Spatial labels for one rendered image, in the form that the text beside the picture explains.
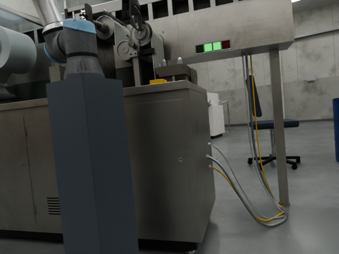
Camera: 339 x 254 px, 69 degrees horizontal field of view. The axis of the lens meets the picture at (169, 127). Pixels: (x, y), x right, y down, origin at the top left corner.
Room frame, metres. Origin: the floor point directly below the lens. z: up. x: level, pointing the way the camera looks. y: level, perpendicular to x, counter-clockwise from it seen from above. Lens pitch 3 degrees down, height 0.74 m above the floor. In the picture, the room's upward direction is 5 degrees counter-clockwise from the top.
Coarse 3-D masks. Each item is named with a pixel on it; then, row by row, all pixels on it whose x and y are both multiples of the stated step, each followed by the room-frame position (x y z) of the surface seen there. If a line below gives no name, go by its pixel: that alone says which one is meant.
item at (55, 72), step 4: (56, 64) 1.82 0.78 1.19; (60, 64) 1.84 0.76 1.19; (52, 68) 1.80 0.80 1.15; (56, 68) 1.79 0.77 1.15; (60, 68) 1.79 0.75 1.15; (64, 68) 1.84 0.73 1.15; (52, 72) 1.80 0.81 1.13; (56, 72) 1.79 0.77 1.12; (60, 72) 1.79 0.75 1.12; (64, 72) 1.83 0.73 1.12; (52, 76) 1.80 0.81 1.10; (56, 76) 1.79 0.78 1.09; (60, 76) 1.79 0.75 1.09; (52, 80) 1.80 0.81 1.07; (56, 80) 1.79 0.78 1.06; (60, 80) 1.78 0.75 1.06
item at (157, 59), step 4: (152, 40) 1.53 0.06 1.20; (152, 44) 1.52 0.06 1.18; (156, 44) 1.59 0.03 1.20; (156, 48) 1.59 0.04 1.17; (160, 48) 1.67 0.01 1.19; (160, 52) 1.66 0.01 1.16; (152, 56) 1.51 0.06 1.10; (156, 56) 1.57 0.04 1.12; (160, 56) 1.65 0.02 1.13; (156, 60) 1.57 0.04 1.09; (160, 60) 1.65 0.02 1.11; (156, 64) 1.56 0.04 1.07
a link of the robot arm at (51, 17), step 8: (32, 0) 0.98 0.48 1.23; (40, 0) 0.96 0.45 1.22; (48, 0) 0.97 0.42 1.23; (40, 8) 0.97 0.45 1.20; (48, 8) 0.97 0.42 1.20; (56, 8) 1.00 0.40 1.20; (40, 16) 0.99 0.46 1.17; (48, 16) 0.98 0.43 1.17; (56, 16) 0.99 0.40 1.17; (48, 24) 0.99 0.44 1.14; (56, 24) 0.99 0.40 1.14; (48, 32) 0.98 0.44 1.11; (56, 32) 0.98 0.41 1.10; (48, 40) 0.99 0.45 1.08; (56, 40) 0.97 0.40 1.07; (48, 48) 1.02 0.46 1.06; (56, 48) 0.98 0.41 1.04; (48, 56) 1.04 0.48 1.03; (56, 56) 1.01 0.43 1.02; (64, 56) 0.99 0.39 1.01
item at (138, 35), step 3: (135, 30) 1.51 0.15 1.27; (138, 30) 1.51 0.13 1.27; (141, 30) 1.50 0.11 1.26; (144, 30) 1.49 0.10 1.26; (135, 33) 1.51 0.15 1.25; (138, 33) 1.51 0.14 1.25; (141, 33) 1.50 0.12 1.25; (144, 33) 1.49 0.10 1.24; (135, 36) 1.51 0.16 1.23; (138, 36) 1.51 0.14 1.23; (141, 36) 1.50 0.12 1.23; (144, 36) 1.50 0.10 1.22; (138, 39) 1.52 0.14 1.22; (141, 39) 1.51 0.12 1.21
